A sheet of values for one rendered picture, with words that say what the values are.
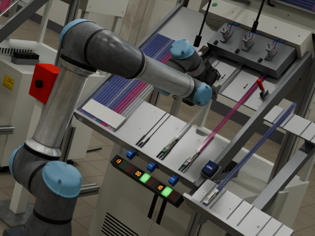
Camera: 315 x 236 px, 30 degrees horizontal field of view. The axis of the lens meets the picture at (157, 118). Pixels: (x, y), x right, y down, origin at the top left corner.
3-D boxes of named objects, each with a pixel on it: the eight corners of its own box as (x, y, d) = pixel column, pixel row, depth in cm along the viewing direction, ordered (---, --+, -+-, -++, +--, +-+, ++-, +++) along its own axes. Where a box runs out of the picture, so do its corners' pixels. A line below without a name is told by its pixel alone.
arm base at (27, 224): (40, 257, 165) (48, 227, 162) (10, 231, 174) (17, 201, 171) (80, 247, 176) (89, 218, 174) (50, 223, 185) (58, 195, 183)
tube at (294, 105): (203, 210, 186) (202, 208, 185) (199, 207, 187) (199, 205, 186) (297, 105, 203) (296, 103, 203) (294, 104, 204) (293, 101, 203)
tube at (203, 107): (165, 154, 218) (164, 152, 217) (162, 152, 219) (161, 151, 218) (245, 64, 235) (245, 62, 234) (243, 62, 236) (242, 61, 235)
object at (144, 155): (197, 193, 210) (192, 182, 204) (79, 121, 248) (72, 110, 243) (199, 190, 210) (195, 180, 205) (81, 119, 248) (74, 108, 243)
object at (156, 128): (198, 187, 208) (196, 182, 206) (78, 115, 247) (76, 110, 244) (230, 149, 214) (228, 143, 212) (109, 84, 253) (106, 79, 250)
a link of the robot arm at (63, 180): (47, 223, 164) (59, 180, 161) (23, 200, 173) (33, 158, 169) (81, 218, 173) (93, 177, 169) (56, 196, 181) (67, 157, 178)
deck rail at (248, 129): (201, 195, 209) (198, 187, 204) (197, 193, 210) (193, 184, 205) (313, 63, 232) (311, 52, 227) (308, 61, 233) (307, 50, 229)
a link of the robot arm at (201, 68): (193, 74, 206) (176, 67, 210) (198, 81, 209) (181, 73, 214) (205, 57, 207) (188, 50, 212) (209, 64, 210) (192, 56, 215)
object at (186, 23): (259, 119, 222) (258, 110, 218) (138, 61, 260) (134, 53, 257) (308, 61, 233) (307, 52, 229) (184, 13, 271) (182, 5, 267)
